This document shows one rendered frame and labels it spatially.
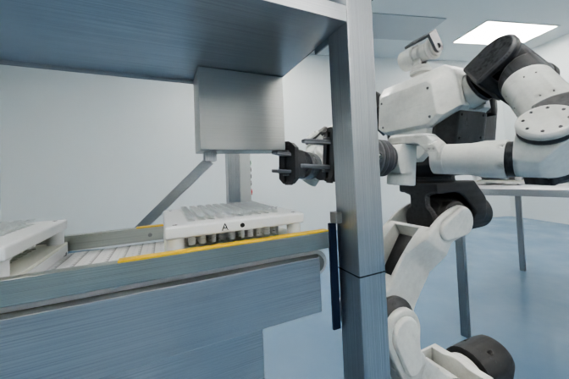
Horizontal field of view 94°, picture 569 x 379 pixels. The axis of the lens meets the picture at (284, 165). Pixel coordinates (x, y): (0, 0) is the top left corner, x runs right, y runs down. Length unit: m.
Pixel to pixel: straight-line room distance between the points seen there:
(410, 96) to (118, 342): 0.83
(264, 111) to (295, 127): 3.61
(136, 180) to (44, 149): 1.26
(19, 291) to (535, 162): 0.76
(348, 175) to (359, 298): 0.21
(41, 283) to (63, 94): 4.54
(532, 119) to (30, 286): 0.77
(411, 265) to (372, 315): 0.30
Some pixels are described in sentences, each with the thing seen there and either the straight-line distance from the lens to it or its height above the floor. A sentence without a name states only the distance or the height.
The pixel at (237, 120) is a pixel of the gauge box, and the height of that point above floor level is 1.08.
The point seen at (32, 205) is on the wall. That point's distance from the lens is 4.98.
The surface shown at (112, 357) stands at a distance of 0.49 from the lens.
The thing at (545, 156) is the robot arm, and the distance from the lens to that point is 0.60.
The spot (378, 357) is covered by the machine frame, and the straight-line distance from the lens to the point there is 0.59.
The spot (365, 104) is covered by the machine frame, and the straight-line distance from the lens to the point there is 0.50.
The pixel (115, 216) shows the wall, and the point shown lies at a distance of 4.51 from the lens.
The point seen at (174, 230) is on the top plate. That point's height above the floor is 0.86.
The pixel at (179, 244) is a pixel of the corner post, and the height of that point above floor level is 0.84.
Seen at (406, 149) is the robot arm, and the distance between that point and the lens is 0.68.
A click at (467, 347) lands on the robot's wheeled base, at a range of 1.20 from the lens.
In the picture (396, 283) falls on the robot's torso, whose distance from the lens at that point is 0.78.
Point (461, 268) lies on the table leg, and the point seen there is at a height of 0.38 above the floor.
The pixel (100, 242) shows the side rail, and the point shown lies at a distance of 0.72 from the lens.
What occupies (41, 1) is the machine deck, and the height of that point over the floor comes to 1.21.
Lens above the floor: 0.94
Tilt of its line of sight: 2 degrees up
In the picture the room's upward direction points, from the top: 2 degrees counter-clockwise
